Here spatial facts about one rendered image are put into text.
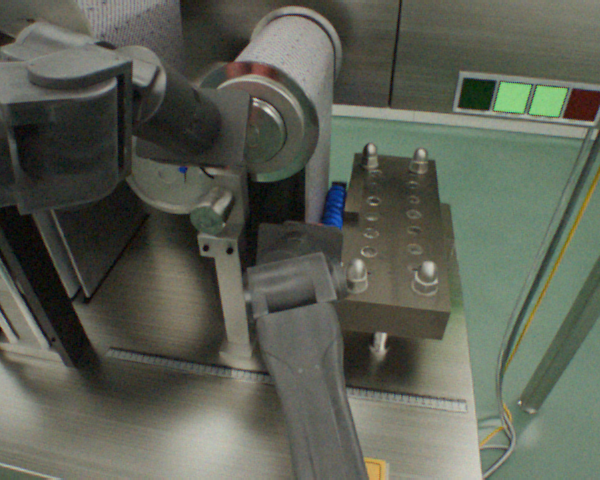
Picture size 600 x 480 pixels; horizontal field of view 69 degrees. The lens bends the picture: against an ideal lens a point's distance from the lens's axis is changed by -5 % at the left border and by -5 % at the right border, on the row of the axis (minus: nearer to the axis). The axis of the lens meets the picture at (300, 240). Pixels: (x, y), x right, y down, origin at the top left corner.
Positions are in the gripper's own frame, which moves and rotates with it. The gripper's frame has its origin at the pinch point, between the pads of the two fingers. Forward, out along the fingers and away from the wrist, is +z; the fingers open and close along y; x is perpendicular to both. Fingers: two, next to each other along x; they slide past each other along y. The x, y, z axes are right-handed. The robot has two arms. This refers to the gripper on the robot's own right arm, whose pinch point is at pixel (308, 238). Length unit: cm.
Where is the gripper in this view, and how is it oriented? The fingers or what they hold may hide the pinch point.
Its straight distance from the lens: 63.8
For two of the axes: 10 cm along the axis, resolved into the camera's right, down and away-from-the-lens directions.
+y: 9.9, 1.1, -1.3
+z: 1.5, -2.0, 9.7
